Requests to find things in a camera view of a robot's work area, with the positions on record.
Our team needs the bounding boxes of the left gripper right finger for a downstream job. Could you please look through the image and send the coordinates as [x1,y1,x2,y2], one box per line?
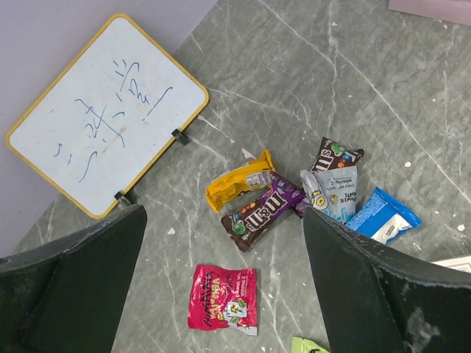
[303,209,470,352]

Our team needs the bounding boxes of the brown purple M&M's pack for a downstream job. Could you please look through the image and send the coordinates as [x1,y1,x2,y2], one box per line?
[221,171,308,252]

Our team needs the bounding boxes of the white board with yellow frame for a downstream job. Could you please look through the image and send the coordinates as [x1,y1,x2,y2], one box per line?
[6,14,209,219]

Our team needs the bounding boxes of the red Himalaya candy pouch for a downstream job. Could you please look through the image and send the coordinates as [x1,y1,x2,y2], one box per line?
[188,264,258,336]

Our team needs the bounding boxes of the green Himalaya candy pouch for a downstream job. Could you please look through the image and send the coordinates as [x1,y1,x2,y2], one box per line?
[291,336,329,353]

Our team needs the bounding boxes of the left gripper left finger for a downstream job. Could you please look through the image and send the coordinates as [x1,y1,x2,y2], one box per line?
[1,205,147,352]

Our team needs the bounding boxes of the grey Himalaya candy pouch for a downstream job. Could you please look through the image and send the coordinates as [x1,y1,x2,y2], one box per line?
[300,165,358,224]

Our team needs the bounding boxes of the blue cookie bar wrapper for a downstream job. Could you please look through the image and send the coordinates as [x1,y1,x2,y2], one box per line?
[347,187,422,244]

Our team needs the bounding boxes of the white green small box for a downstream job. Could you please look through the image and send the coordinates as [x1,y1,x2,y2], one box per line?
[433,255,471,273]

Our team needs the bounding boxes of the yellow candy bar wrapper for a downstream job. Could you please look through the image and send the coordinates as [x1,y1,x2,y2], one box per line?
[205,149,276,213]

